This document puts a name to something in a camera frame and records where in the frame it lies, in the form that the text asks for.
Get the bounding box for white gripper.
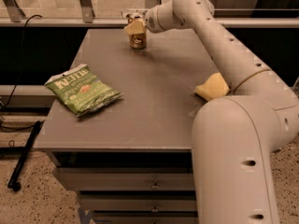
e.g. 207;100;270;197
124;2;184;35

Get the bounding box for orange soda can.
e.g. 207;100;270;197
126;12;147;49

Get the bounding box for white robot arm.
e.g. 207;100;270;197
125;0;299;224

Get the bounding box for yellow sponge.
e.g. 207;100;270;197
194;73;230;102

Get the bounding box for green jalapeno chip bag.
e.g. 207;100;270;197
45;64;121;117

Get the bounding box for grey drawer cabinet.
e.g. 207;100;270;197
33;28;235;224

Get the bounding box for top grey drawer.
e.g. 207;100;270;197
53;167;194;191

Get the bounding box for grey drawer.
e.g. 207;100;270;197
53;167;194;191
93;212;198;224
78;192;196;212

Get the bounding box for middle grey drawer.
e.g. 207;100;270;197
78;192;196;212

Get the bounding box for bottom grey drawer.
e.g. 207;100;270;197
93;212;198;224

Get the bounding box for black pole on floor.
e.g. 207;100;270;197
7;121;42;192

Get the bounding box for black cable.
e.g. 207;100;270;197
0;14;44;133

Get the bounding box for metal window rail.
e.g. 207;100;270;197
0;17;299;29

